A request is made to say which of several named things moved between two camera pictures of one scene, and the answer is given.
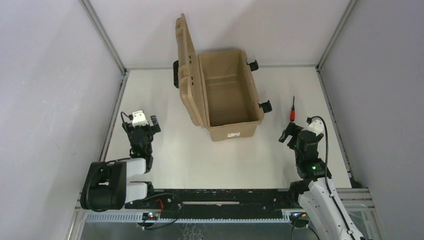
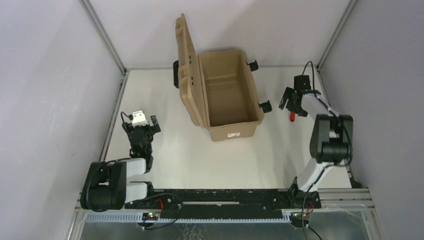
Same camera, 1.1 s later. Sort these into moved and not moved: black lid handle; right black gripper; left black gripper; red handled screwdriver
Moved: right black gripper
Not moved: left black gripper; red handled screwdriver; black lid handle
